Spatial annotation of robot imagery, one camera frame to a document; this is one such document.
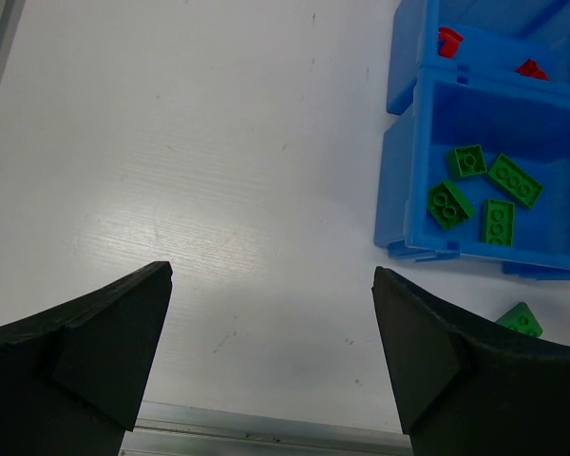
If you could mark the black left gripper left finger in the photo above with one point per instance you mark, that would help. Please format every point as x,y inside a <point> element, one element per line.
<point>72,378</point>

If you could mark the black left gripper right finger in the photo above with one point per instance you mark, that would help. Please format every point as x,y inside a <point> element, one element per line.
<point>464,385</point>

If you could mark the green base plate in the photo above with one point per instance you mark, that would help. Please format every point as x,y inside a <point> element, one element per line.
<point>498,222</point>

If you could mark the green curved brick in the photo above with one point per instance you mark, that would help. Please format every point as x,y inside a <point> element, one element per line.
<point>448,205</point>

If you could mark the green 2x4 plate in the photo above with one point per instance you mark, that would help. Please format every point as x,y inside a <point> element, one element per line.
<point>514,181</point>

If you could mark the green sloped 2x2 brick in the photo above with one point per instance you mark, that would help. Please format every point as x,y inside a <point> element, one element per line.
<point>466,162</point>

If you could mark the red half-round brick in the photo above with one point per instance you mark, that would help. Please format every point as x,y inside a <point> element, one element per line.
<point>531,69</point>

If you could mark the red curved piece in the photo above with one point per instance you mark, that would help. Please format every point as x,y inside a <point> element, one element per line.
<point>449,42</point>

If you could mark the blue near bin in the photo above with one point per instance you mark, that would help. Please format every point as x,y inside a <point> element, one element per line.
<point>454,109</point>

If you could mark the blue bin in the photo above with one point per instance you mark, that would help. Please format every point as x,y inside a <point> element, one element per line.
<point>454,109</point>
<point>499,37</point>

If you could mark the blue far bin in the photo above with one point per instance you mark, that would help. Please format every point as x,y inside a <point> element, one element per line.
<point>499,37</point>

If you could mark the aluminium table rail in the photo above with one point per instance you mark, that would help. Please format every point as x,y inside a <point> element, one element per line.
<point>163,429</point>

